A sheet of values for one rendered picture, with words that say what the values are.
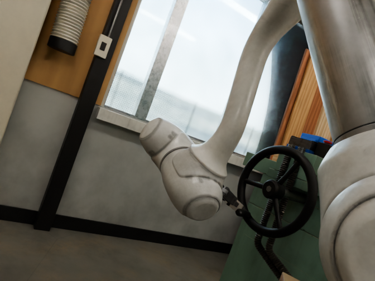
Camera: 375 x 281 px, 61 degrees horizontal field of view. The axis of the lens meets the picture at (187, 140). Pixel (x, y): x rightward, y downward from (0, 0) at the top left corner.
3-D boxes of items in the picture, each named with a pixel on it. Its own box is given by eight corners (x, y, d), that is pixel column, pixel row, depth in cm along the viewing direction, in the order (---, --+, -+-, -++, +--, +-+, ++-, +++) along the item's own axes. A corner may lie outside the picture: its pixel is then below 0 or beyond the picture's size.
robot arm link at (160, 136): (166, 162, 91) (179, 192, 80) (128, 131, 82) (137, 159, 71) (194, 137, 90) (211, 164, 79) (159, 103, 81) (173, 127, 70)
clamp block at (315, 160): (272, 168, 112) (280, 144, 112) (293, 176, 120) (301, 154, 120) (308, 182, 100) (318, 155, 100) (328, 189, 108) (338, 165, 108)
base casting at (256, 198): (247, 201, 128) (255, 180, 128) (319, 217, 163) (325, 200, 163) (356, 258, 93) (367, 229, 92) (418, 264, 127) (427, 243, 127)
